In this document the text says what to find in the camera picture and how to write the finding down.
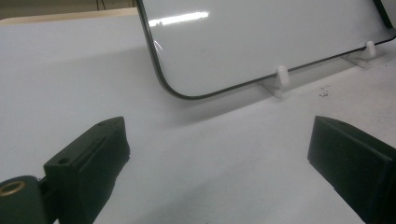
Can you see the white whiteboard stand clip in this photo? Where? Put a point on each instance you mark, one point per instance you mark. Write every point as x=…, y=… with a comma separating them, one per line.
x=282, y=77
x=370, y=49

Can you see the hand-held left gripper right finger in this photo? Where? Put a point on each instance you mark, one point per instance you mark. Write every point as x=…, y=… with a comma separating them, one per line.
x=355, y=168

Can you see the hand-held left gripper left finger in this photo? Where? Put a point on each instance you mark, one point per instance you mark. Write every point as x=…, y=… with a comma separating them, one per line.
x=87, y=168

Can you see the white whiteboard with black rim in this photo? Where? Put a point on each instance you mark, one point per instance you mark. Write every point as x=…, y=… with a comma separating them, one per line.
x=249, y=46

